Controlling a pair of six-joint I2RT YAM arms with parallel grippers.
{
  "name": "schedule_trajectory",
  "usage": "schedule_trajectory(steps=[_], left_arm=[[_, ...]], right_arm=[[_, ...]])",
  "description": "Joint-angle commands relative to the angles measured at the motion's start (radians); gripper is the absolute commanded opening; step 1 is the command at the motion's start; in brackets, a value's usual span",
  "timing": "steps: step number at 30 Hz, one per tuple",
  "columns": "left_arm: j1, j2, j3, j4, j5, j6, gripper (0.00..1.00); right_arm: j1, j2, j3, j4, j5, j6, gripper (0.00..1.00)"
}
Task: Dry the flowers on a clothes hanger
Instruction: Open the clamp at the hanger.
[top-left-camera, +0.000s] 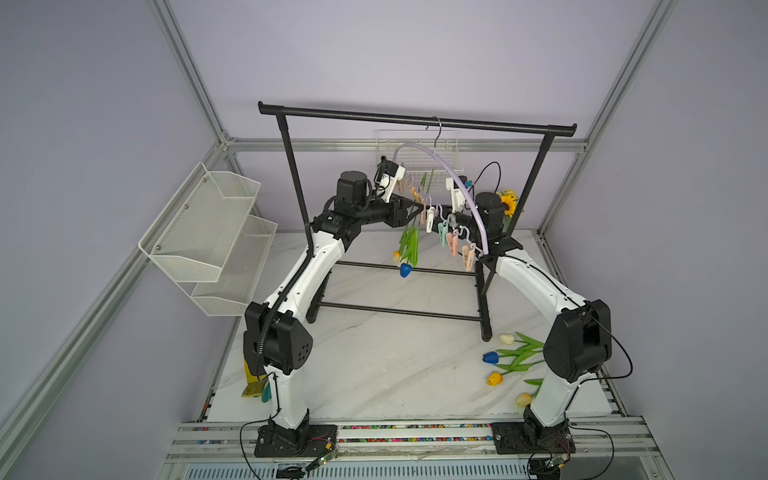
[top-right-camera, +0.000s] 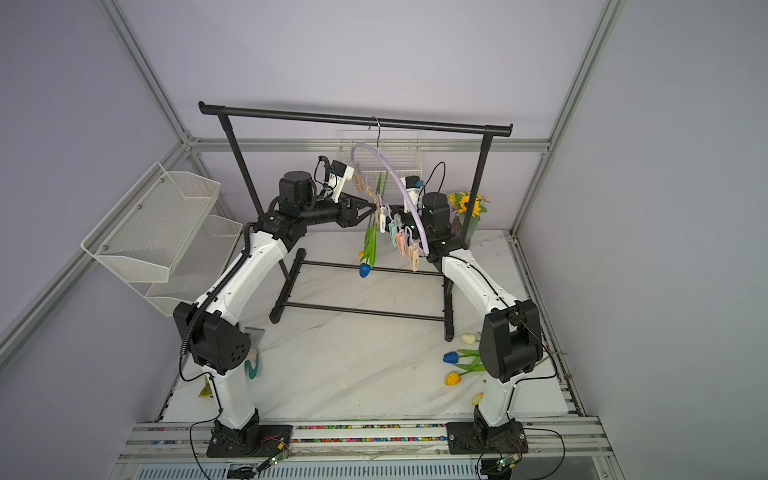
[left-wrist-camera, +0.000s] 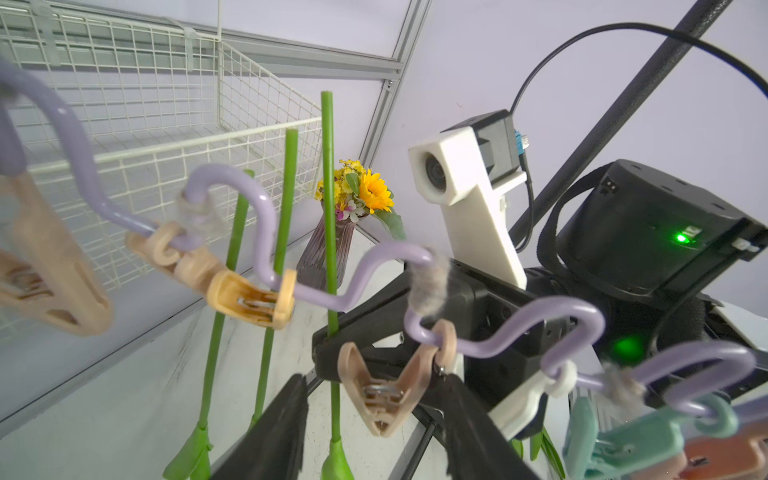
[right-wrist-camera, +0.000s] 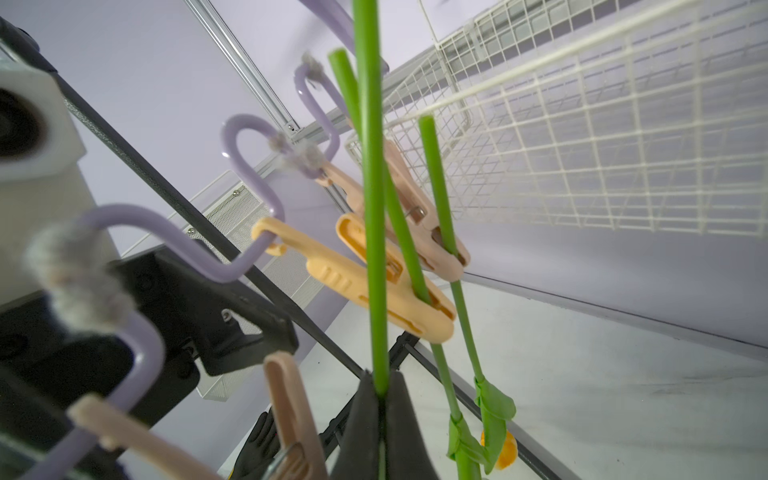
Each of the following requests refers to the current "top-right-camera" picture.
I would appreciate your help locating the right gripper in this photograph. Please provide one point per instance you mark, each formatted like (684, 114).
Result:
(399, 210)

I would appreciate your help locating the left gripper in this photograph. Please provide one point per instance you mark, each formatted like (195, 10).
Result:
(349, 218)

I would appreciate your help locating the lilac clip hanger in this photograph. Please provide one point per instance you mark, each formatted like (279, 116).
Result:
(409, 240)

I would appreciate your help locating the blue tulip group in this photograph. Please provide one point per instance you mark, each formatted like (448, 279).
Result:
(468, 358)
(368, 256)

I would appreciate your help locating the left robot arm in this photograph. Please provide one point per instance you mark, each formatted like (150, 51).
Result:
(210, 327)

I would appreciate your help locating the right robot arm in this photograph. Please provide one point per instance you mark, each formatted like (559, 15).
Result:
(511, 342)

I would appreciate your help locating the black clothes rack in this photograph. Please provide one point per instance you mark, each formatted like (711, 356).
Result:
(360, 120)

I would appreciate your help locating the dark ribbed vase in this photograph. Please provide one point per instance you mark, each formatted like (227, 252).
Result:
(464, 233)

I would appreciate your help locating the sunflower bouquet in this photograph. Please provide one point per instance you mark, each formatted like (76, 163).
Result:
(459, 203)

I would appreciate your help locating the white tulip right group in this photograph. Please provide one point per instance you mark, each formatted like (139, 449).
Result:
(470, 338)

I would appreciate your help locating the teal green glove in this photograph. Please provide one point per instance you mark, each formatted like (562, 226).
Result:
(252, 360)

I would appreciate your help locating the white mesh two-tier shelf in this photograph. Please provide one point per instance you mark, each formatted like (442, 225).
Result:
(163, 239)

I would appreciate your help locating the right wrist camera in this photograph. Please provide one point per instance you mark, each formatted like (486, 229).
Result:
(414, 185)

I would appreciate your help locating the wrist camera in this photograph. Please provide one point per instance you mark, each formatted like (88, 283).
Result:
(414, 185)
(340, 173)

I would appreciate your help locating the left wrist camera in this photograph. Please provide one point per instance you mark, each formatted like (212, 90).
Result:
(340, 173)

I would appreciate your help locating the white wire wall basket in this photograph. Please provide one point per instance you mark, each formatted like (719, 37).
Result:
(401, 150)

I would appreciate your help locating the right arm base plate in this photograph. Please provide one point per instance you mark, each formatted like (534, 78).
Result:
(472, 438)

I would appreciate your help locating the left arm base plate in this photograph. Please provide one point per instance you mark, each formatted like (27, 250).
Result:
(251, 442)

